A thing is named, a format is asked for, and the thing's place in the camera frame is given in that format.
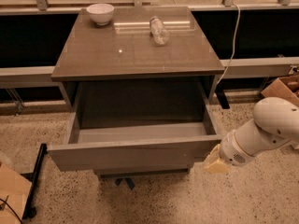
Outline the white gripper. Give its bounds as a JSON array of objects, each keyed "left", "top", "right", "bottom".
[{"left": 204, "top": 130, "right": 254, "bottom": 174}]

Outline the grey top drawer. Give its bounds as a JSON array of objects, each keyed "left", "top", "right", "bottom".
[{"left": 49, "top": 78, "right": 221, "bottom": 175}]

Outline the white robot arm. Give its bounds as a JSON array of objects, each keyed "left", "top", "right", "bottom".
[{"left": 204, "top": 97, "right": 299, "bottom": 174}]

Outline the grey drawer cabinet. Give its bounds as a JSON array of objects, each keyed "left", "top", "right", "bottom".
[{"left": 51, "top": 7, "right": 223, "bottom": 178}]

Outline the cardboard box right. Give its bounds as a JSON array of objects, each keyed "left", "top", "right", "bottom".
[{"left": 262, "top": 76, "right": 299, "bottom": 106}]

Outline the cardboard box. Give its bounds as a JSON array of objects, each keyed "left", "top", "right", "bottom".
[
  {"left": 0, "top": 163, "right": 31, "bottom": 224},
  {"left": 262, "top": 76, "right": 299, "bottom": 106}
]

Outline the white ceramic bowl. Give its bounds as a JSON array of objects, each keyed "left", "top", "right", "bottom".
[{"left": 86, "top": 4, "right": 114, "bottom": 25}]

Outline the black metal stand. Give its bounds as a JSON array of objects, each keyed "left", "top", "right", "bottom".
[{"left": 22, "top": 143, "right": 48, "bottom": 219}]

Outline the cardboard box left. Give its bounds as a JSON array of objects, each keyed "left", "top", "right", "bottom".
[{"left": 0, "top": 163, "right": 31, "bottom": 224}]

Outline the white cable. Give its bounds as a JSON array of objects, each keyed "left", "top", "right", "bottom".
[{"left": 216, "top": 3, "right": 242, "bottom": 86}]

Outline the black cable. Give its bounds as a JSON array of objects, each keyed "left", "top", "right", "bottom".
[{"left": 0, "top": 195, "right": 24, "bottom": 224}]

